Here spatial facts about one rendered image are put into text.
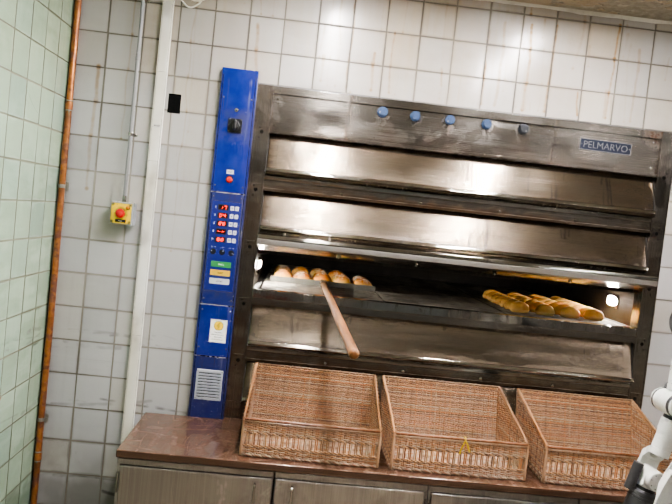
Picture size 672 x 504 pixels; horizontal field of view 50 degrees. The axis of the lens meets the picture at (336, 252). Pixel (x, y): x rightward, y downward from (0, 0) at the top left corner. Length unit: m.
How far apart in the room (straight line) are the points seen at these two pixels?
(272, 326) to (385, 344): 0.52
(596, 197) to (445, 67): 0.92
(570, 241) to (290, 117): 1.41
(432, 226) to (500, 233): 0.32
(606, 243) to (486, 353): 0.76
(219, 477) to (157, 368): 0.71
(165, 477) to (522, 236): 1.87
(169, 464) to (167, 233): 1.03
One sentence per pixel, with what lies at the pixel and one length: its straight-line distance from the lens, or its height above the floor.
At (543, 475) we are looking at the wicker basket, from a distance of 3.15.
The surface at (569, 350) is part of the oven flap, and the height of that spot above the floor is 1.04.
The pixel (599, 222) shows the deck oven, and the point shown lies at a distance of 3.58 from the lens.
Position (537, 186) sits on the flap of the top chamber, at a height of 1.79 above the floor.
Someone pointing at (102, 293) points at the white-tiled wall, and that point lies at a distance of 3.43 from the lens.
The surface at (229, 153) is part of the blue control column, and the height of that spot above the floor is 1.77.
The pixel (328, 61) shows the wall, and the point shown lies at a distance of 3.36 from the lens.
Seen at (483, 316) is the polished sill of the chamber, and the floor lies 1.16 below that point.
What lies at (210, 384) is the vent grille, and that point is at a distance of 3.38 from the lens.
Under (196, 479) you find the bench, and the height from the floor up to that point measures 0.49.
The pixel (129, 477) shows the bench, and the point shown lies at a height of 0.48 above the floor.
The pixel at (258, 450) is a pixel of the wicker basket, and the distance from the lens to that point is 2.96.
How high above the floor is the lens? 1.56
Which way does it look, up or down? 3 degrees down
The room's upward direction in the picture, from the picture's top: 6 degrees clockwise
